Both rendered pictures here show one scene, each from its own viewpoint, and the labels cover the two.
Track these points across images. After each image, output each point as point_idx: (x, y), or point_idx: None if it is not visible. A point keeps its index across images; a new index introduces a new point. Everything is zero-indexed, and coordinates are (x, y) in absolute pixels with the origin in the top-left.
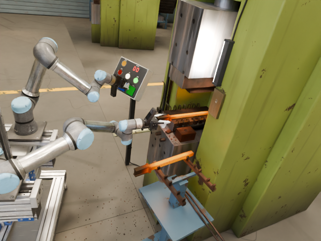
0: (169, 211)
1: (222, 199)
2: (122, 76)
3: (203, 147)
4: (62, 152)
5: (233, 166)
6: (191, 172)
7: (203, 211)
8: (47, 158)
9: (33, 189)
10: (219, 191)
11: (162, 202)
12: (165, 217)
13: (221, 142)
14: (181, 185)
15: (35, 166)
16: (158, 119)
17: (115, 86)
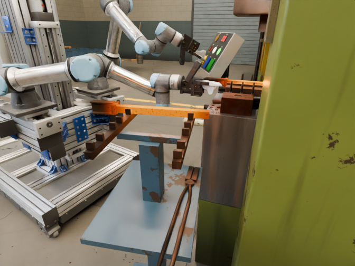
0: (132, 199)
1: (288, 262)
2: (211, 52)
3: (256, 125)
4: (57, 76)
5: (301, 168)
6: (176, 135)
7: (185, 231)
8: (39, 74)
9: (43, 119)
10: (272, 231)
11: (139, 184)
12: (117, 202)
13: (265, 93)
14: (140, 146)
15: (26, 79)
16: None
17: (182, 48)
